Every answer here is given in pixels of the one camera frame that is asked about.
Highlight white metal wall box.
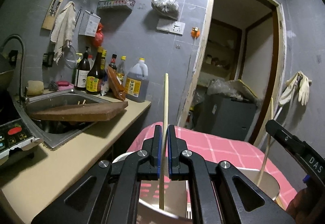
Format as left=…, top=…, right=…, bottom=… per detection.
left=78, top=11, right=101, bottom=37

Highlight wall switch panel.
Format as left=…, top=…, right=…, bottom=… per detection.
left=156, top=18, right=186, bottom=35

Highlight sink faucet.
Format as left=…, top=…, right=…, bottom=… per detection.
left=0, top=34, right=30, bottom=106

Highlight steel sink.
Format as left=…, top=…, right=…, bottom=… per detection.
left=13, top=89, right=108, bottom=150

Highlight wooden cutting board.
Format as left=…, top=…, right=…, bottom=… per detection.
left=29, top=101, right=128, bottom=122

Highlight white rubber gloves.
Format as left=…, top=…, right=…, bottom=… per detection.
left=279, top=71, right=312, bottom=106

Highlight wooden door frame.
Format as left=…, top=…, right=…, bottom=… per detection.
left=178, top=0, right=287, bottom=146

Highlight induction cooktop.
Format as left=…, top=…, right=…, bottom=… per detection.
left=1, top=118, right=43, bottom=166

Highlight red plastic bag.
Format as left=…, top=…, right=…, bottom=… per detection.
left=91, top=23, right=104, bottom=48

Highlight black cabinet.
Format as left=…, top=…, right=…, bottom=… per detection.
left=194, top=94, right=257, bottom=141

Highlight hanging plastic bag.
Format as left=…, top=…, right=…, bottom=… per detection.
left=151, top=0, right=180, bottom=21

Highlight dark soy sauce bottle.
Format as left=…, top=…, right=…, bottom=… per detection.
left=86, top=46, right=104, bottom=95

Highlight orange wall hook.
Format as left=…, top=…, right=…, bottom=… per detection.
left=191, top=27, right=200, bottom=39

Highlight person right hand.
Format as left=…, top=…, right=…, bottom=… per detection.
left=286, top=188, right=324, bottom=224

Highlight white plastic utensil caddy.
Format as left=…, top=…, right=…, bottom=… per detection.
left=111, top=151, right=282, bottom=224

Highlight pink checkered tablecloth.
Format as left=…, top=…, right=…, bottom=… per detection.
left=127, top=121, right=298, bottom=210

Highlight wooden knife holder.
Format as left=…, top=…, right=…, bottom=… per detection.
left=41, top=0, right=63, bottom=30

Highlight large oil jug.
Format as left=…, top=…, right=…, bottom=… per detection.
left=125, top=58, right=149, bottom=102

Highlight yellow sponge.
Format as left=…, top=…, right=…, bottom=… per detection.
left=26, top=80, right=44, bottom=96

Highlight hanging white towel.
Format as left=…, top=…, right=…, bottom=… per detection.
left=50, top=1, right=76, bottom=64

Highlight plain wooden chopstick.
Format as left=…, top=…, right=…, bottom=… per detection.
left=159, top=73, right=169, bottom=210
left=256, top=97, right=274, bottom=187

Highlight dark wine bottle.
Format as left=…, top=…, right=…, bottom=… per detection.
left=74, top=46, right=90, bottom=90

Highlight grey wall shelf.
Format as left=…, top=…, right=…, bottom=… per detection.
left=97, top=0, right=135, bottom=11

